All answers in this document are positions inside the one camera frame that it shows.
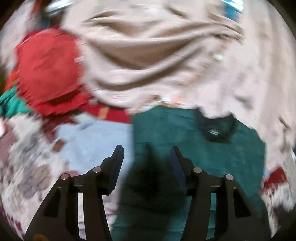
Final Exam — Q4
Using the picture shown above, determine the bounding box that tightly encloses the teal quilted puffer jacket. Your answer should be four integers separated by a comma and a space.
111, 107, 269, 240

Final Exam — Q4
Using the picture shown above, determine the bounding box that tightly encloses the floral bedspread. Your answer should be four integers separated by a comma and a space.
1, 113, 114, 238

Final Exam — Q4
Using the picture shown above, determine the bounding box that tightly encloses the light blue folded garment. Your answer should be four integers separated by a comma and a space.
55, 120, 135, 176

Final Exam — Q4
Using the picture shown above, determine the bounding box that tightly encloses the green cloth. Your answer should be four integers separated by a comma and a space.
1, 86, 34, 118

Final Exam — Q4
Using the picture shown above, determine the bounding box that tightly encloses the red ruffled pillow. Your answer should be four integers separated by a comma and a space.
4, 28, 91, 116

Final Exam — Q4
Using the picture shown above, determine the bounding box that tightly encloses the beige blanket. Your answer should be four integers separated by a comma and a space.
61, 1, 295, 169

